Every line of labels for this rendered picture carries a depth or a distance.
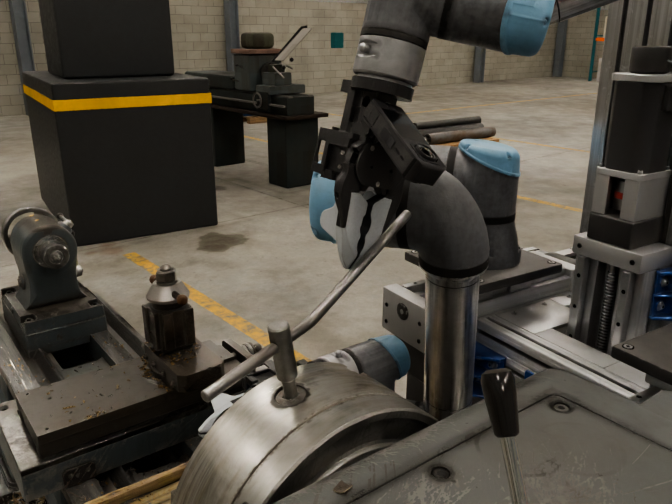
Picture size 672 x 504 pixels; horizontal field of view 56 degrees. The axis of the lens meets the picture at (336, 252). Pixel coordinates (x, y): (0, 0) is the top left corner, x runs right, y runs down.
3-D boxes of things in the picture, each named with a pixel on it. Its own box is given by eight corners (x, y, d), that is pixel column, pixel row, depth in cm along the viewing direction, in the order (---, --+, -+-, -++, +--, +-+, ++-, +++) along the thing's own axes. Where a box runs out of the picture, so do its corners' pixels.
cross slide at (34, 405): (263, 379, 129) (262, 359, 128) (39, 460, 105) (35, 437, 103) (224, 349, 142) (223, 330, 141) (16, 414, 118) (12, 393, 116)
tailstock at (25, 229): (110, 332, 164) (96, 223, 155) (28, 354, 153) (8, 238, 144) (75, 296, 187) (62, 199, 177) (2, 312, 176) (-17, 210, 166)
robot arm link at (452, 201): (505, 156, 85) (484, 429, 108) (423, 151, 88) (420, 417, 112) (497, 190, 75) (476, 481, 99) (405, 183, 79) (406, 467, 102)
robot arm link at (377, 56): (440, 54, 70) (387, 33, 65) (429, 96, 71) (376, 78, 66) (394, 52, 76) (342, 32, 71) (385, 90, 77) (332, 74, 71)
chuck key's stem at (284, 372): (295, 426, 66) (278, 332, 61) (280, 419, 68) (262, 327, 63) (309, 414, 68) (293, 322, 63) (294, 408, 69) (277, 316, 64)
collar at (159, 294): (196, 298, 120) (195, 283, 119) (156, 308, 115) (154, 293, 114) (179, 285, 126) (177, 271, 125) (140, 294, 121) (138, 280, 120)
